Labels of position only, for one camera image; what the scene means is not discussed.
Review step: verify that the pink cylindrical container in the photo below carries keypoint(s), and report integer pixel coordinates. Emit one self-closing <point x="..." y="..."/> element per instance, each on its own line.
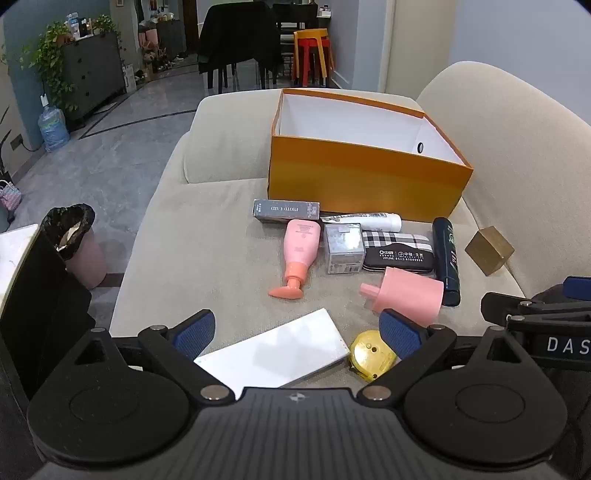
<point x="411" y="293"/>

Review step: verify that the orange cardboard box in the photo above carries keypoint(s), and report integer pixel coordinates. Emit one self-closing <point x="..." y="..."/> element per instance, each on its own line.
<point x="369" y="175"/>

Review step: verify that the gold cube box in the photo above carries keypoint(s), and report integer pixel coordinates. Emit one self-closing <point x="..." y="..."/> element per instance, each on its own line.
<point x="489" y="251"/>

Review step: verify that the dark photo card box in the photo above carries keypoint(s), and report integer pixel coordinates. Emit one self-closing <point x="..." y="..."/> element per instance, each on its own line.
<point x="286" y="210"/>

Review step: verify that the trailing green plant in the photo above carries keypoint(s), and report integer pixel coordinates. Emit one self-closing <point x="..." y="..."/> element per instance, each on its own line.
<point x="51" y="55"/>

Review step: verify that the white box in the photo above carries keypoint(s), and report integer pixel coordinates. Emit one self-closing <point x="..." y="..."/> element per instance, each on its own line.
<point x="277" y="350"/>

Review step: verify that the dark grey cabinet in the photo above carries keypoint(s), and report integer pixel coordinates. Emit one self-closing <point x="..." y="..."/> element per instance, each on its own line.
<point x="92" y="74"/>

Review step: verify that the clear plastic cube box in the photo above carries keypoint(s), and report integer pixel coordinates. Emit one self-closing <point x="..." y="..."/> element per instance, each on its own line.
<point x="344" y="249"/>

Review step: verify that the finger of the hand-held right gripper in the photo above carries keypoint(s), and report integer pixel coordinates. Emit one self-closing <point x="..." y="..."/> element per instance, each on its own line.
<point x="579" y="288"/>
<point x="496" y="307"/>

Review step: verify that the red plastic stool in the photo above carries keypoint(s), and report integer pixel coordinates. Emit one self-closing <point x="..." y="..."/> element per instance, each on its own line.
<point x="314" y="46"/>

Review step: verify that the black cloth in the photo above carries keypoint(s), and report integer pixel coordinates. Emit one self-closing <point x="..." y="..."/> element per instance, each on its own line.
<point x="41" y="300"/>

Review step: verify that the pink woven basket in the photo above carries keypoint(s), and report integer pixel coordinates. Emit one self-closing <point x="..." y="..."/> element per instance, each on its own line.
<point x="10" y="196"/>

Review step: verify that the blue water jug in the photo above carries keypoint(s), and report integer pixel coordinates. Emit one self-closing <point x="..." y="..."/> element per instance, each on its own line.
<point x="53" y="129"/>

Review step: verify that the white lotion tube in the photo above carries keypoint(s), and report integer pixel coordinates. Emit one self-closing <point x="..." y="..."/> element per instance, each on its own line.
<point x="378" y="222"/>

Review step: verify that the white paper bag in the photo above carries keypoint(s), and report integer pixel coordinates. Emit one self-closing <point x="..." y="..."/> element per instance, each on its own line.
<point x="129" y="78"/>

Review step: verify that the yellow tape measure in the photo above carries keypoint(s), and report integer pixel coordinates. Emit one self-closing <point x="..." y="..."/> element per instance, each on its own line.
<point x="369" y="353"/>

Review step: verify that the pink trash bin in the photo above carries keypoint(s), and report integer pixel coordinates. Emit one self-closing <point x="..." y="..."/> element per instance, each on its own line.
<point x="90" y="263"/>

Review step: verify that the pink pump bottle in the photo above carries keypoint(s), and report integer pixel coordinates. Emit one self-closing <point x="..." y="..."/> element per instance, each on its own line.
<point x="302" y="249"/>

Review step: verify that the black draped chair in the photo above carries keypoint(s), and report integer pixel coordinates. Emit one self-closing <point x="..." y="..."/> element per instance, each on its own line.
<point x="235" y="37"/>

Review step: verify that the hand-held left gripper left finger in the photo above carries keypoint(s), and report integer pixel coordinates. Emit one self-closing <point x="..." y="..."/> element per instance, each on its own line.
<point x="196" y="330"/>

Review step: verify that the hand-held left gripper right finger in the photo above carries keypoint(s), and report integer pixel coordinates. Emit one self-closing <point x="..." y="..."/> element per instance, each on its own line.
<point x="401" y="337"/>

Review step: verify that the black plaid zip case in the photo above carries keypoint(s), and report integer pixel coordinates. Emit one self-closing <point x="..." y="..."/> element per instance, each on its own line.
<point x="399" y="258"/>

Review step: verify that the white marble table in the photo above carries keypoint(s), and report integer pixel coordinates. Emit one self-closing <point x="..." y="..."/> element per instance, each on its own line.
<point x="14" y="258"/>

